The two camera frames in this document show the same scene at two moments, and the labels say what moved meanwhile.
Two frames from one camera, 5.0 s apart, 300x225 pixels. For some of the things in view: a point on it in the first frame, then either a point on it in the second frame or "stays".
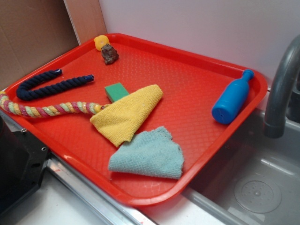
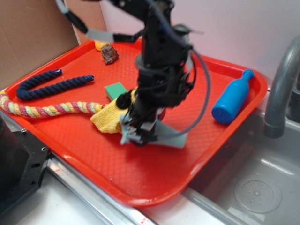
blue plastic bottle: x=232 y=100 stays
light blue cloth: x=154 y=153 → x=168 y=136
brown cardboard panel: x=33 y=32 stays
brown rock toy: x=109 y=55 stays
